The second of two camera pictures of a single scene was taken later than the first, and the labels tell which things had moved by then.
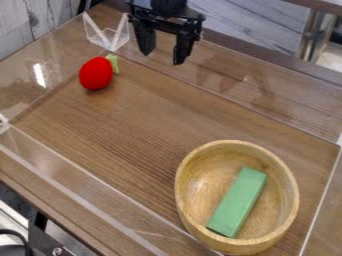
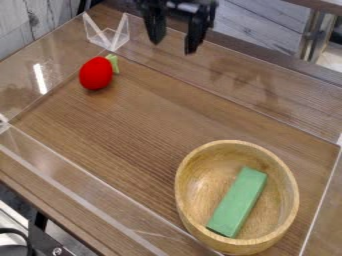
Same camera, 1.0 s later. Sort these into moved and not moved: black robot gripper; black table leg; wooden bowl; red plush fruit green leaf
Moved: black robot gripper
Not moved: wooden bowl; red plush fruit green leaf; black table leg
